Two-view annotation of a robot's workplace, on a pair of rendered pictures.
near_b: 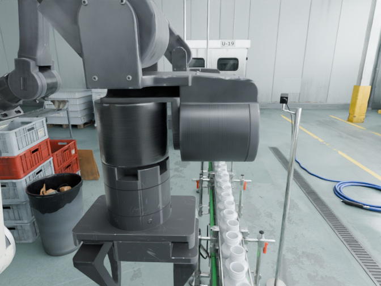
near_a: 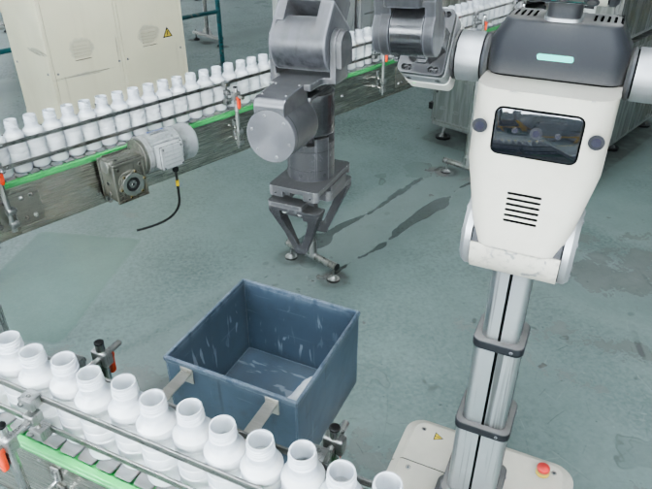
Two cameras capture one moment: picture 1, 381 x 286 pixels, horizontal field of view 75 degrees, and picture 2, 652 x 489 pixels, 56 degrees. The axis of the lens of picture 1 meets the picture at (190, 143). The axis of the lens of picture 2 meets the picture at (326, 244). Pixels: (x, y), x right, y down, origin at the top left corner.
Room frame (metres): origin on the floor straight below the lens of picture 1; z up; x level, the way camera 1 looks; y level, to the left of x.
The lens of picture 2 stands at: (0.47, -0.59, 1.81)
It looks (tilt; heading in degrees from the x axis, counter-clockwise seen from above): 32 degrees down; 112
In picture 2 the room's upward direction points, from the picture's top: straight up
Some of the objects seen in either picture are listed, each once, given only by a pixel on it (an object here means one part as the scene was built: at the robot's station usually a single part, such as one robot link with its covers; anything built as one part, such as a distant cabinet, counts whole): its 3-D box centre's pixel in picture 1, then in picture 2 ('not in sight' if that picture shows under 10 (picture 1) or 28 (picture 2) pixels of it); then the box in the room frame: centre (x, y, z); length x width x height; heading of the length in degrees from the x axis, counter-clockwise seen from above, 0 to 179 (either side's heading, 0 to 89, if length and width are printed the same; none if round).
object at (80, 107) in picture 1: (73, 106); not in sight; (7.38, 3.47, 0.50); 1.23 x 1.05 x 1.00; 175
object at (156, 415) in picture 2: not in sight; (160, 437); (0.01, -0.09, 1.08); 0.06 x 0.06 x 0.17
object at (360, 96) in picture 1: (358, 104); not in sight; (7.66, -5.16, 0.55); 0.40 x 0.40 x 1.10; 87
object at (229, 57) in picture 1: (210, 93); not in sight; (5.69, -0.43, 1.05); 1.60 x 1.40 x 2.10; 177
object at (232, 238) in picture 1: (231, 259); not in sight; (0.60, -0.12, 1.08); 0.06 x 0.06 x 0.17
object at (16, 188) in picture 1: (20, 177); not in sight; (2.31, 1.72, 0.55); 0.61 x 0.41 x 0.22; 4
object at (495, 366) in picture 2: not in sight; (489, 395); (0.45, 0.54, 0.74); 0.11 x 0.11 x 0.40; 87
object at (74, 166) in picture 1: (54, 170); not in sight; (3.02, 1.78, 0.33); 0.61 x 0.41 x 0.22; 179
